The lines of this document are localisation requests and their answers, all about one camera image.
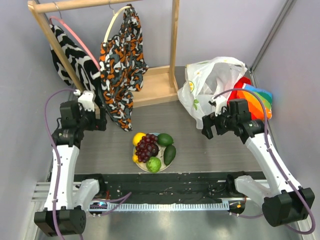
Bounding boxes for white plastic bag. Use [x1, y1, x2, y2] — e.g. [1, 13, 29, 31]
[177, 56, 248, 130]

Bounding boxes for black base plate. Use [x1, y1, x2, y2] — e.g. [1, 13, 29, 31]
[48, 171, 266, 204]

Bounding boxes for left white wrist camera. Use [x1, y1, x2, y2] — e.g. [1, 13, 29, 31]
[73, 89, 95, 112]

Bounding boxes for wooden clothes rack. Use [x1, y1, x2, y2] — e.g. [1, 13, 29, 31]
[27, 0, 180, 108]

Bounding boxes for rainbow striped cloth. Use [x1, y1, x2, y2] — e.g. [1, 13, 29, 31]
[236, 83, 273, 120]

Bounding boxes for green fake fruit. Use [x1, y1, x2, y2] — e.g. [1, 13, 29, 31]
[157, 133, 174, 147]

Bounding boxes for yellow fake lemon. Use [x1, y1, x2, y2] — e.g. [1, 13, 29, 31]
[132, 132, 146, 147]

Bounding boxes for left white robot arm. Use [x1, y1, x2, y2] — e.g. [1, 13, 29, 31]
[34, 100, 107, 238]

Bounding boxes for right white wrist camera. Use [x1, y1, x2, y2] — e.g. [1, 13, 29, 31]
[209, 95, 228, 117]

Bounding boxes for green fake avocado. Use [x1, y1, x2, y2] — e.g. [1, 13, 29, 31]
[163, 145, 177, 166]

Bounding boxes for cream clothes hanger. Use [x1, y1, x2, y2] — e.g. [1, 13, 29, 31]
[103, 5, 130, 43]

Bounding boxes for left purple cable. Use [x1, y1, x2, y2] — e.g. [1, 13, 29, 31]
[44, 88, 133, 240]

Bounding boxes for light green fake apple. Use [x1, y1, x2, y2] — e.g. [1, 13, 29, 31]
[145, 156, 162, 173]

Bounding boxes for aluminium rail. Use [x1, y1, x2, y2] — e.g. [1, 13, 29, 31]
[31, 182, 81, 202]

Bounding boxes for orange grey camouflage cloth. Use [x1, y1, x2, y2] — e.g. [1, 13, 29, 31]
[98, 4, 149, 132]

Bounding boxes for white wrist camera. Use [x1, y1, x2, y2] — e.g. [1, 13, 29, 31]
[209, 95, 228, 117]
[73, 89, 95, 112]

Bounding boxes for black white zebra cloth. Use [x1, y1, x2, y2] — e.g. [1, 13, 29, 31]
[50, 24, 103, 107]

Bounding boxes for red white cloth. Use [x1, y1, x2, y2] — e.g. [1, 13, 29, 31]
[228, 76, 252, 101]

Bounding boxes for pink clothes hanger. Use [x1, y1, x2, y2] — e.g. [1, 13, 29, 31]
[48, 15, 101, 70]

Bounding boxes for blue cream ceramic plate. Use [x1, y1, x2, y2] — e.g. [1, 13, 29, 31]
[135, 133, 173, 173]

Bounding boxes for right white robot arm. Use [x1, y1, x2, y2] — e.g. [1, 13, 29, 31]
[201, 96, 315, 227]

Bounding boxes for dark red fake grapes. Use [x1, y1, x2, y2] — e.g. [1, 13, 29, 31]
[133, 133, 159, 163]

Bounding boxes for white slotted cable duct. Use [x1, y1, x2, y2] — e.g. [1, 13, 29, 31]
[89, 201, 230, 212]

